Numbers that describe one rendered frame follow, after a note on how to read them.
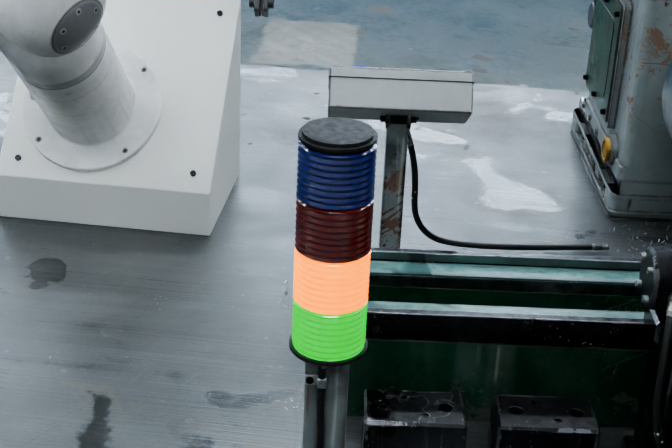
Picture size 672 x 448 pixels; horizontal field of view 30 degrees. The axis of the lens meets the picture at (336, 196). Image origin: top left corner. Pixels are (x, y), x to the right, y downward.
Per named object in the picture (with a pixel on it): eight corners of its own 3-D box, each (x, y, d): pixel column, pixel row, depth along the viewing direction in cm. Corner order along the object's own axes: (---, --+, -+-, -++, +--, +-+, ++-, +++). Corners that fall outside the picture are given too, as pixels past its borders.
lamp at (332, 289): (367, 279, 103) (370, 230, 101) (368, 317, 97) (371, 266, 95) (294, 276, 103) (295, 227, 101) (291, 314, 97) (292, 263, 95)
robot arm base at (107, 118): (9, 162, 169) (-37, 105, 152) (42, 37, 175) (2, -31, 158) (146, 180, 167) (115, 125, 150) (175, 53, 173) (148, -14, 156)
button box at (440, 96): (466, 124, 154) (467, 82, 155) (473, 113, 147) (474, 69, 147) (326, 118, 154) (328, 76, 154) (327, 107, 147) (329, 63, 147)
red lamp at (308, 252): (370, 230, 101) (373, 179, 99) (371, 266, 95) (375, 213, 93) (295, 227, 101) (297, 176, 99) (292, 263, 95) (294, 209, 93)
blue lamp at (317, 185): (373, 179, 99) (376, 126, 97) (375, 213, 93) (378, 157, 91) (297, 176, 99) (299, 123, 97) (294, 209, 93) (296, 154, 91)
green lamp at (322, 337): (364, 327, 105) (367, 279, 103) (365, 366, 99) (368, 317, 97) (292, 324, 104) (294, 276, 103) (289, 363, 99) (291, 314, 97)
